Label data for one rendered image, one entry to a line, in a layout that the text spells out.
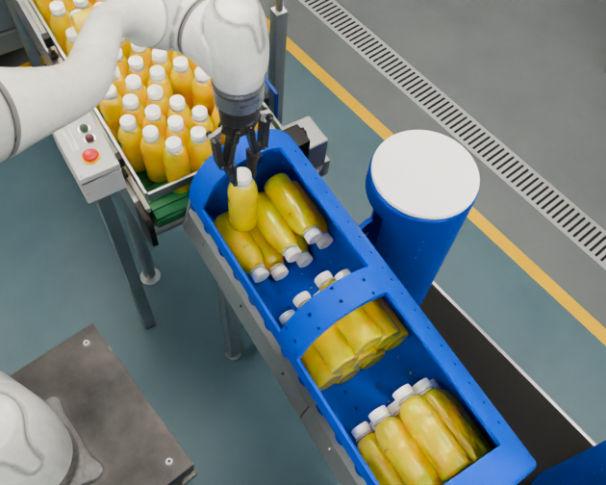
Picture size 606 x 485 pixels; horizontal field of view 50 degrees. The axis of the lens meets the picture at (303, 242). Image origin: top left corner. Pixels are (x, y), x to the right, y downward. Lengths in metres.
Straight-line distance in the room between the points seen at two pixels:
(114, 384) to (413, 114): 2.23
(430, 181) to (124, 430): 0.92
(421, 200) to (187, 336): 1.24
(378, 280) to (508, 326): 1.49
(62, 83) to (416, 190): 1.05
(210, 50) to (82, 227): 1.87
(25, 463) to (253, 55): 0.71
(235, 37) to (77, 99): 0.31
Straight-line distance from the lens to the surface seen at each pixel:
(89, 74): 0.82
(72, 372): 1.37
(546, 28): 3.88
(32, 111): 0.74
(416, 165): 1.69
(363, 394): 1.47
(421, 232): 1.65
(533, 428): 2.45
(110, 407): 1.33
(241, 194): 1.37
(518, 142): 3.26
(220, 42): 1.03
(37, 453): 1.11
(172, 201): 1.75
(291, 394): 1.55
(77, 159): 1.62
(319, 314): 1.24
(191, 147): 1.67
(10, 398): 1.09
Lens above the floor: 2.35
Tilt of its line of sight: 60 degrees down
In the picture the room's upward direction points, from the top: 7 degrees clockwise
